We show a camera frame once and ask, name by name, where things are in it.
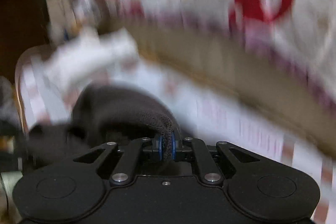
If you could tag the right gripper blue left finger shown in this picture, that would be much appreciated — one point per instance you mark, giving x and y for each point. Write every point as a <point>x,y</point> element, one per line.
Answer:
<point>158,147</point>

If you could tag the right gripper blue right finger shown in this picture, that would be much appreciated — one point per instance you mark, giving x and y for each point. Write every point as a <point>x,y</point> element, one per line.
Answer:
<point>174,143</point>

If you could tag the checkered white pink rug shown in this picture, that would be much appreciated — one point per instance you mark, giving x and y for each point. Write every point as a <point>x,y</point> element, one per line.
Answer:
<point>208,115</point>

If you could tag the folded white garment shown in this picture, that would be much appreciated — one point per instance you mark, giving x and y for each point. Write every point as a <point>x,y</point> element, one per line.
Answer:
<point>88,53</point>

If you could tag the beige bed frame side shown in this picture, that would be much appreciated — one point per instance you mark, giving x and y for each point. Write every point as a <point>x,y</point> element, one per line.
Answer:
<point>279,91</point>

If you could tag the dark brown knit sweater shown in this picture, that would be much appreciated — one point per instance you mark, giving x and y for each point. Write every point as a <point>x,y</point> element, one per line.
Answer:
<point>102,114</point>

